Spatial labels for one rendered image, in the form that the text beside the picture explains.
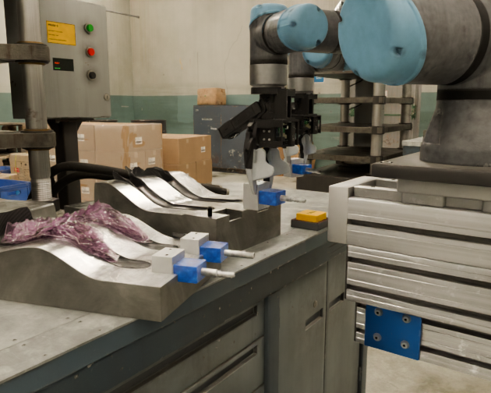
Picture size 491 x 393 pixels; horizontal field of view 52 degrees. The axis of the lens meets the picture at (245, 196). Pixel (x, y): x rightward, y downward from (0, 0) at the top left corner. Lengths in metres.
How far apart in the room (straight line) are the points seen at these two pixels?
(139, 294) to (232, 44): 8.28
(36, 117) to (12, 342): 0.95
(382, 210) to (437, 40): 0.25
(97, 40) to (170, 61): 7.85
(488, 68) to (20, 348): 0.71
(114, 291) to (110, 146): 4.31
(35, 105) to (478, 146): 1.25
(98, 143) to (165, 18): 5.12
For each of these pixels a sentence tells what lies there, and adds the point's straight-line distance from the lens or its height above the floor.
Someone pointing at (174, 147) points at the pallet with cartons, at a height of 0.64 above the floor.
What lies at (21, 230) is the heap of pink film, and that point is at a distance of 0.97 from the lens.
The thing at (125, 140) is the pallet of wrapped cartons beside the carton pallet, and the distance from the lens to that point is 4.95.
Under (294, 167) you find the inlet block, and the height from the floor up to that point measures 0.94.
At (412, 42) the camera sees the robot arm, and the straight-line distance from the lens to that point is 0.62.
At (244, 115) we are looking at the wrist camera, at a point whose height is 1.10.
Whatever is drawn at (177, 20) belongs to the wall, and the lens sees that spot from 9.72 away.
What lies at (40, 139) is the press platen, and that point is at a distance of 1.59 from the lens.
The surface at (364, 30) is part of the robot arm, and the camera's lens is 0.65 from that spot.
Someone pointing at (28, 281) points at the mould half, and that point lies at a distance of 0.88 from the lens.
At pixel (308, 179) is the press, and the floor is 0.35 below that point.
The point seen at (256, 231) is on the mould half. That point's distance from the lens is 1.14.
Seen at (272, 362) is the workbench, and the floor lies 0.49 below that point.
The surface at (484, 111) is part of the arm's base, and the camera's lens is 0.72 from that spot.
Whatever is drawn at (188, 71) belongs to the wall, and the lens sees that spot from 9.47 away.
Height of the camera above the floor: 1.12
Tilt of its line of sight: 10 degrees down
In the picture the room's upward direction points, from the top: straight up
